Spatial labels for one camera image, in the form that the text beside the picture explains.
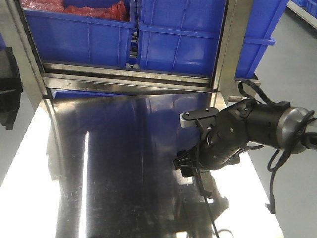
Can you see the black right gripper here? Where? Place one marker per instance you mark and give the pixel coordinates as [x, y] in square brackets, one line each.
[229, 134]

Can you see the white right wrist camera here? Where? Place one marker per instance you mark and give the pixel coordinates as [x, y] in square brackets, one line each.
[188, 118]

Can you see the red mesh bag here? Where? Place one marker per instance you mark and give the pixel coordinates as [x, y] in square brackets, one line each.
[107, 9]

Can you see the blue plastic bin left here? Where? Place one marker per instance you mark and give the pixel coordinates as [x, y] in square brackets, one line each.
[82, 39]

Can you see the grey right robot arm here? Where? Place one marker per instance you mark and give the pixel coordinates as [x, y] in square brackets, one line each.
[280, 126]

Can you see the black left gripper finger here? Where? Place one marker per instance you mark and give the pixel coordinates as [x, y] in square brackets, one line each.
[10, 95]

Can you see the blue plastic bin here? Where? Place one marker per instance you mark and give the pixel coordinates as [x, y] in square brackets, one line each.
[82, 39]
[182, 35]

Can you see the grey brake pad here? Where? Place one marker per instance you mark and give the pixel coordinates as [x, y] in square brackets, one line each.
[8, 65]
[205, 184]

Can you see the stainless steel rack frame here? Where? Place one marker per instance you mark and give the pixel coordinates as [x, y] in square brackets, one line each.
[39, 78]

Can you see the blue plastic bin right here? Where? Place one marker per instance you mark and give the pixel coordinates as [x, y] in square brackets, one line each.
[182, 35]

